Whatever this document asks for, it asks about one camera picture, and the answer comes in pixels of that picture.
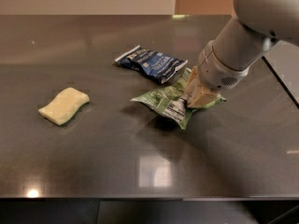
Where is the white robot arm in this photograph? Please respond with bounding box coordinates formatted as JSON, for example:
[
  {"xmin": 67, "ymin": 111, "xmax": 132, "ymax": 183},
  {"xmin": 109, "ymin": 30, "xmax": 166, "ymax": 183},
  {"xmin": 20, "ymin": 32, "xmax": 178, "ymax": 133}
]
[{"xmin": 185, "ymin": 0, "xmax": 299, "ymax": 108}]

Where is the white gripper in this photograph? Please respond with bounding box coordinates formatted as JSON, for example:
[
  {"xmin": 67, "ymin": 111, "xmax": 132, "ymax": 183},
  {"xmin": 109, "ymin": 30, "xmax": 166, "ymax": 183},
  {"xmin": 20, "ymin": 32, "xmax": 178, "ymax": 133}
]
[{"xmin": 184, "ymin": 40, "xmax": 249, "ymax": 108}]

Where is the blue chip bag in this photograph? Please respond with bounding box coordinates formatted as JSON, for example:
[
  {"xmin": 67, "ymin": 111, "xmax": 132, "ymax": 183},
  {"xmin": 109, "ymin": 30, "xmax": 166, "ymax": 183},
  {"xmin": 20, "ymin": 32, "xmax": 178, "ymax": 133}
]
[{"xmin": 115, "ymin": 45, "xmax": 188, "ymax": 84}]

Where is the yellow sponge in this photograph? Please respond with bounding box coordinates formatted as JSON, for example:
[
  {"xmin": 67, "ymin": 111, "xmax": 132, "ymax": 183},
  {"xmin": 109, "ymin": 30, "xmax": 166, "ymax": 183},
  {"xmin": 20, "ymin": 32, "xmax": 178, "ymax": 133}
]
[{"xmin": 38, "ymin": 88, "xmax": 90, "ymax": 126}]

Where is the green jalapeno chip bag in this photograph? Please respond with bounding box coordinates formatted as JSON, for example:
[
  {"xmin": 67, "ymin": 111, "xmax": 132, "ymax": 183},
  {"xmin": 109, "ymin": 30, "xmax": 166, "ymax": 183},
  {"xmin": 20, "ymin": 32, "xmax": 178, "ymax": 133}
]
[{"xmin": 132, "ymin": 68, "xmax": 225, "ymax": 130}]

